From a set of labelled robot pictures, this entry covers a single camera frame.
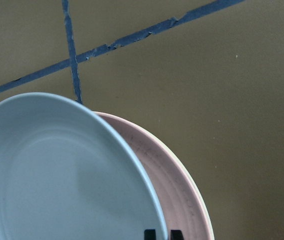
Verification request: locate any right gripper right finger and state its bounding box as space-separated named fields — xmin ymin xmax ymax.
xmin=170 ymin=229 xmax=183 ymax=240

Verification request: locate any blue plate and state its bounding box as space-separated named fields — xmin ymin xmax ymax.
xmin=0 ymin=92 xmax=168 ymax=240

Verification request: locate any pink plate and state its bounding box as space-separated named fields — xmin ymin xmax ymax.
xmin=98 ymin=112 xmax=214 ymax=240

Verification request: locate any cream plate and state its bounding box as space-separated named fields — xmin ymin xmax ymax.
xmin=166 ymin=147 xmax=216 ymax=240

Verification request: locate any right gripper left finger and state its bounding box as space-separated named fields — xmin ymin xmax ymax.
xmin=144 ymin=229 xmax=156 ymax=240

